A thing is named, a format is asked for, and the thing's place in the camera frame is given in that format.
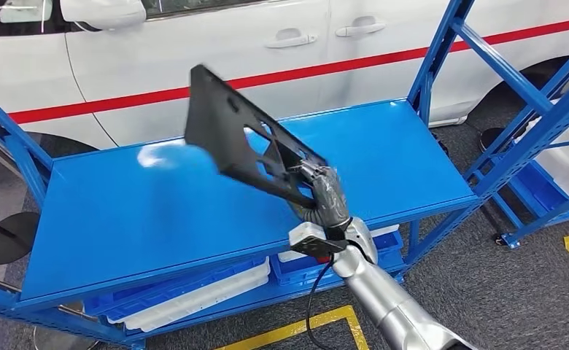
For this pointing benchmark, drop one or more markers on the black plastic plate bracket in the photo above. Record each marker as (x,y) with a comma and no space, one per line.
(217,130)

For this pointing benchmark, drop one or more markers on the red plastic part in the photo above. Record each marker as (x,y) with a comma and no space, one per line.
(322,260)

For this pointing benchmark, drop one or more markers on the blue metal shelf rack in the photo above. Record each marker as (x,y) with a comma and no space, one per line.
(144,217)

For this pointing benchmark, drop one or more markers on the blue plastic bin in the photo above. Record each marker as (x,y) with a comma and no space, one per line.
(294,270)
(168,290)

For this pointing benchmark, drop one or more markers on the white car with red stripe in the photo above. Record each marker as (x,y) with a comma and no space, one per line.
(192,48)

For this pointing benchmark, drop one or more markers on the black round stand base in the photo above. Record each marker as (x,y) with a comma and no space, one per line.
(9,239)
(490,137)

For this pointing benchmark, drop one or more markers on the blue rack with casters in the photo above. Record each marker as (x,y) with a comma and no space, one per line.
(536,193)

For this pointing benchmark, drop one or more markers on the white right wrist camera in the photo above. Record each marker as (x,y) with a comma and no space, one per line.
(308,236)

